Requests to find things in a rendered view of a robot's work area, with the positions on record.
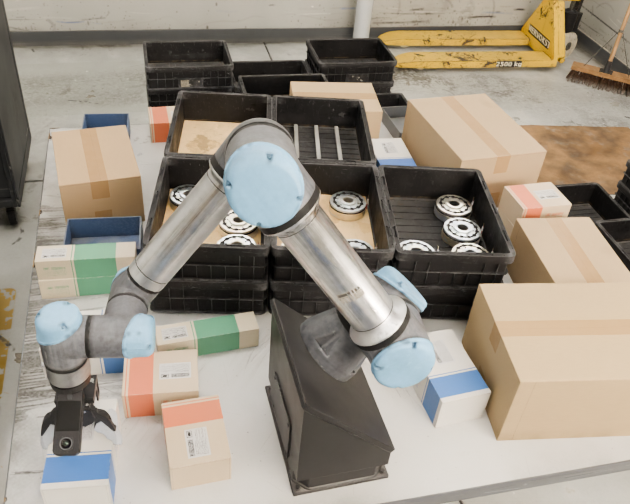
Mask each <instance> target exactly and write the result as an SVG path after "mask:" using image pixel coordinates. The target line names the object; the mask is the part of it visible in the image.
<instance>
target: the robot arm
mask: <svg viewBox="0 0 630 504"><path fill-rule="evenodd" d="M209 166H210V169H209V170H208V171H207V172H206V173H205V175H204V176H203V177H202V178H201V179H200V181H199V182H198V183H197V184H196V186H195V187H194V188H193V189H192V190H191V192H190V193H189V194H188V195H187V196H186V198H185V199H184V200H183V201H182V202H181V204H180V205H179V206H178V207H177V208H176V210H175V211H174V212H173V213H172V215H171V216H170V217H169V218H168V219H167V221H166V222H165V223H164V224H163V225H162V227H161V228H160V229H159V230H158V231H157V233H156V234H155V235H154V236H153V237H152V239H151V240H150V241H149V242H148V244H147V245H146V246H145V247H144V248H143V250H142V251H141V252H140V253H139V254H138V256H137V257H136V258H135V259H134V260H133V262H132V263H131V264H130V265H129V266H127V267H124V268H122V269H120V270H119V271H118V272H117V274H116V275H115V277H114V279H113V281H112V283H111V287H110V294H109V297H108V301H107V305H106V309H105V312H104V315H82V314H81V312H80V310H79V308H78V307H77V306H76V305H75V304H71V303H69V302H67V301H57V302H52V303H50V304H47V305H46V306H44V307H43V308H41V309H40V310H39V312H38V313H37V315H36V316H35V328H36V339H37V342H38V343H39V347H40V351H41V355H42V359H43V362H42V363H41V366H42V367H45V369H46V374H47V377H48V380H49V382H50V386H51V388H52V389H53V390H54V391H55V392H56V394H55V399H54V404H55V405H56V407H54V408H53V410H51V412H48V413H47V414H46V415H45V416H44V418H43V421H42V426H41V438H40V443H41V446H42V449H43V450H44V449H48V446H49V444H51V443H52V442H53V449H52V452H53V454H54V455H56V456H60V457H61V456H77V455H78V454H80V452H81V444H82V430H83V426H84V427H87V426H88V425H91V424H92V423H93V422H95V424H94V430H95V431H96V432H98V433H101V434H103V435H105V436H106V438H107V439H109V440H111V441H112V442H113V444H114V445H122V435H121V433H120V430H119V429H118V419H117V413H116V411H115V410H114V409H112V408H111V409H109V410H108V412H107V411H105V410H103V409H98V408H97V407H96V406H94V403H95V396H96V398H97V401H99V395H100V390H99V384H98V379H97V375H91V373H90V372H91V366H90V360H89V358H126V359H132V358H136V357H148V356H150V355H152V354H153V352H154V349H155V339H156V325H155V319H154V317H153V316H152V315H147V314H148V308H149V305H150V303H151V302H152V300H153V299H154V298H155V297H156V296H157V295H158V293H159V292H160V291H161V290H162V289H163V288H164V287H165V286H166V284H167V283H168V282H169V281H170V280H171V279H172V278H173V276H174V275H175V274H176V273H177V272H178V271H179V269H180V268H181V267H182V266H183V265H184V264H185V263H186V261H187V260H188V259H189V258H190V257H191V256H192V255H193V253H194V252H195V251H196V250H197V249H198V248H199V246H200V245H201V244H202V243H203V242H204V241H205V240H206V238H207V237H208V236H209V235H210V234H211V233H212V232H213V230H214V229H215V228H216V227H217V226H218V225H219V223H220V222H221V221H222V220H223V219H224V218H225V217H226V215H227V214H228V213H229V212H230V211H231V210H233V211H234V213H235V214H236V215H237V216H238V217H239V218H240V219H242V220H243V221H245V222H246V223H248V224H250V225H253V226H257V227H258V228H259V230H260V231H261V232H262V233H263V234H264V235H266V236H278V238H279V239H280V240H281V241H282V242H283V244H284V245H285V246H286V247H287V249H288V250H289V251H290V252H291V253H292V255H293V256H294V257H295V258H296V259H297V261H298V262H299V263H300V264H301V265H302V267H303V268H304V269H305V270H306V272H307V273H308V274H309V275H310V276H311V278H312V279H313V280H314V281H315V282H316V284H317V285H318V286H319V287H320V289H321V290H322V291H323V292H324V293H325V295H326V296H327V297H328V298H329V299H330V301H331V302H332V303H333V304H334V306H335V307H334V308H331V309H329V310H326V311H324V312H321V313H319V314H317V315H314V316H311V317H309V318H308V319H306V320H305V321H304V322H303V323H302V324H301V325H300V334H301V337H302V340H303V342H304V344H305V346H306V348H307V350H308V351H309V353H310V354H311V356H312V357H313V359H314V360H315V361H316V362H317V364H318V365H319V366H320V367H321V368H322V369H323V370H324V371H325V372H326V373H328V374H329V375H330V376H332V377H333V378H335V379H336V380H339V381H342V382H346V381H348V380H349V379H350V378H352V377H353V376H354V375H355V374H356V373H357V371H358V369H359V368H360V367H361V365H362V363H363V362H364V360H365V359H366V358H367V359H368V361H369V363H370V365H371V372H372V374H373V375H374V377H375V379H376V380H377V381H378V382H379V383H380V384H382V385H383V386H386V387H389V388H397V387H399V388H405V387H409V386H412V385H415V384H417V383H419V382H420V381H422V380H423V379H424V378H426V377H427V376H428V375H429V374H430V372H431V371H432V369H433V366H434V365H435V353H434V346H433V344H432V342H431V341H430V339H429V336H428V334H427V331H426V329H425V327H424V324H423V322H422V319H421V317H420V314H419V313H420V312H423V311H424V309H425V308H426V306H427V303H426V301H425V299H424V298H423V297H422V295H421V294H420V293H419V292H418V290H417V289H416V288H415V287H414V286H413V285H412V284H411V283H410V282H409V281H408V280H407V279H406V278H405V277H404V276H403V275H402V274H401V273H400V272H399V271H397V270H396V269H395V268H393V267H391V266H385V267H383V268H382V269H380V270H379V271H378V272H376V273H373V274H372V273H371V271H370V270H369V269H368V267H367V266H366V265H365V263H364V262H363V261H362V259H361V258H360V257H359V256H358V254H357V253H356V252H355V250H354V249H353V248H352V246H351V245H350V244H349V242H348V241H347V240H346V238H345V237H344V236H343V234H342V233H341V232H340V231H339V229H338V228H337V227H336V225H335V224H334V223H333V221H332V220H331V219H330V217H329V216H328V215H327V213H326V212H325V211H324V209H323V208H322V207H321V206H320V204H319V200H320V196H321V191H320V189H319V187H318V186H317V185H316V183H315V182H314V180H313V179H312V178H311V176H310V175H309V174H308V172H307V171H306V170H305V168H304V167H303V166H302V164H301V163H300V161H299V160H298V158H297V154H296V149H295V144H294V142H293V139H292V137H291V135H290V134H289V132H288V131H287V130H286V129H285V128H284V127H283V126H282V125H280V124H279V123H277V122H276V121H273V120H271V119H267V118H252V119H249V120H246V121H244V122H242V123H240V124H239V125H238V126H236V127H235V128H234V129H233V130H232V131H231V133H230V134H229V135H228V136H227V138H226V139H225V140H224V142H223V143H222V144H221V145H220V147H219V148H218V149H217V151H216V152H215V153H214V154H213V156H212V157H211V158H210V159H209ZM91 378H93V379H94V382H93V383H92V382H90V380H91Z"/></svg>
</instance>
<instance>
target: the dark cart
mask: <svg viewBox="0 0 630 504"><path fill-rule="evenodd" d="M31 138H32V137H31V132H30V127H29V122H28V117H27V112H26V108H25V103H24V98H23V93H22V88H21V83H20V78H19V74H18V69H17V64H16V59H15V54H14V49H13V44H12V39H11V35H10V30H9V25H8V20H7V15H6V10H5V5H4V1H3V0H0V208H6V212H7V213H6V214H7V216H8V219H9V223H10V225H14V224H18V219H17V214H18V212H17V210H16V207H21V201H22V196H23V189H24V183H25V177H26V170H27V164H28V158H29V151H30V145H31Z"/></svg>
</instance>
